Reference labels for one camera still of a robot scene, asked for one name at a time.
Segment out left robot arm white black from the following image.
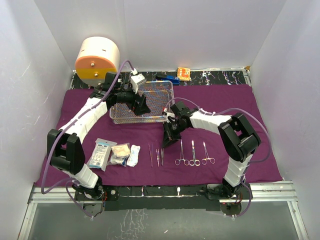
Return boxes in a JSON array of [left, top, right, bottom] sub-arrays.
[[45, 70, 151, 200]]

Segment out small blue white packet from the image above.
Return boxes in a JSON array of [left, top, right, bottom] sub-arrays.
[[107, 153, 129, 167]]

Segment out purple cloth wrap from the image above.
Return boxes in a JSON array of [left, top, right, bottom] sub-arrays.
[[33, 83, 283, 187]]

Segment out round white drawer box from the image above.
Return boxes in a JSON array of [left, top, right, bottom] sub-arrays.
[[74, 36, 120, 87]]

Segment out wire mesh metal tray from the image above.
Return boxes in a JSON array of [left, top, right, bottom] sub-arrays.
[[108, 80, 174, 124]]

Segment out white gauze packet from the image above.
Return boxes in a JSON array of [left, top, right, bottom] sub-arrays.
[[87, 138, 118, 172]]

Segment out beige bandage roll packet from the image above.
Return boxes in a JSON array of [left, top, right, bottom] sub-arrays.
[[111, 143, 131, 157]]

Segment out metal surgical scissors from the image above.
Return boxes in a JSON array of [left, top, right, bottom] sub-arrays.
[[189, 140, 201, 167]]

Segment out metal forceps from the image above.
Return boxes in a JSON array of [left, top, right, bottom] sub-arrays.
[[201, 142, 216, 165], [174, 139, 190, 166]]

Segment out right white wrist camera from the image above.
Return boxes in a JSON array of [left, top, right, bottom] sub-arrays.
[[162, 107, 176, 123]]

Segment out thin metal tweezers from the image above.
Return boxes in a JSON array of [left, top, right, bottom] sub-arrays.
[[148, 143, 153, 167]]

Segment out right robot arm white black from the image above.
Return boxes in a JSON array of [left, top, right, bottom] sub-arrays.
[[162, 101, 261, 199]]

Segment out orange small box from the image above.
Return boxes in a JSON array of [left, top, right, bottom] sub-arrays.
[[176, 67, 191, 82]]

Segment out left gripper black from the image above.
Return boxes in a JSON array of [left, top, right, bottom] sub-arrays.
[[114, 83, 151, 116]]

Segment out blue black stapler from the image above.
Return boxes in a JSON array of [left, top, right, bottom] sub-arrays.
[[155, 74, 180, 86]]

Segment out black base frame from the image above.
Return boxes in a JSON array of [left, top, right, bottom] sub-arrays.
[[75, 184, 253, 214]]

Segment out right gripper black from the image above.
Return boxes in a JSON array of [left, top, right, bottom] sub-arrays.
[[161, 119, 188, 148]]

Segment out wide metal tweezers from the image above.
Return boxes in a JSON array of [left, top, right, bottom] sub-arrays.
[[156, 148, 160, 167]]

